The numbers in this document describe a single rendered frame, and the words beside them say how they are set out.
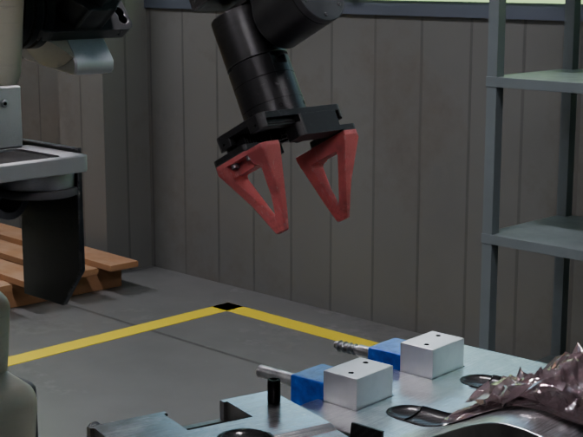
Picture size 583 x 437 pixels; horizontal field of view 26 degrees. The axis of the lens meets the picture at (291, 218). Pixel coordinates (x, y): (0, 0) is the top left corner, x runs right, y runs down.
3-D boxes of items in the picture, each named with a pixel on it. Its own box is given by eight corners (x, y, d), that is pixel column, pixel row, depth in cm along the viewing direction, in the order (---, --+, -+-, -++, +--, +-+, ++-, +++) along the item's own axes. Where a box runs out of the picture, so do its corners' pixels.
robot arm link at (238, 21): (241, 17, 118) (195, 19, 114) (287, -16, 114) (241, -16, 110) (265, 85, 117) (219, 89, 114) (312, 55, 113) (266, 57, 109)
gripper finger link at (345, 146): (385, 204, 113) (350, 107, 115) (330, 214, 108) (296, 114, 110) (335, 228, 118) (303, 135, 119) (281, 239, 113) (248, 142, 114)
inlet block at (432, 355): (318, 377, 121) (318, 322, 120) (351, 365, 124) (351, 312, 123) (431, 407, 112) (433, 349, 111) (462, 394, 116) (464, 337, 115)
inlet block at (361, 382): (240, 406, 113) (240, 348, 112) (278, 392, 116) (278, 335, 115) (356, 441, 104) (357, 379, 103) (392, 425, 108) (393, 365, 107)
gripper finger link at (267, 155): (347, 211, 110) (312, 112, 111) (289, 223, 105) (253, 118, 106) (298, 236, 115) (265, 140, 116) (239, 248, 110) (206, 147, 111)
